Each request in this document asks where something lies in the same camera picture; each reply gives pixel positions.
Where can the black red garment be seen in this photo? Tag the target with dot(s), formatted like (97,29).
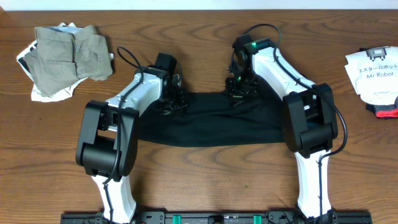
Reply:
(385,111)

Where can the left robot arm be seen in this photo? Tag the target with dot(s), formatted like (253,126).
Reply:
(107,144)

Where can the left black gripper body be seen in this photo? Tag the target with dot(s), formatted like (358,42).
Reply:
(171,104)

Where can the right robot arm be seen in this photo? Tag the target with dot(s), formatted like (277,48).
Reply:
(308,121)

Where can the black t-shirt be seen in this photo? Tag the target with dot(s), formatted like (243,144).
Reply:
(210,120)

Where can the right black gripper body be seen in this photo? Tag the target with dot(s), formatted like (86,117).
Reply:
(244,87)

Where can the white printed garment under khaki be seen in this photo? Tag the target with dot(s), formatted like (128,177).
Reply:
(49,96)

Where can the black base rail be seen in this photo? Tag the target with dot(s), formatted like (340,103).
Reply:
(269,217)

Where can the khaki folded shirt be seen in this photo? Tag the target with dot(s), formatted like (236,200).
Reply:
(59,59)

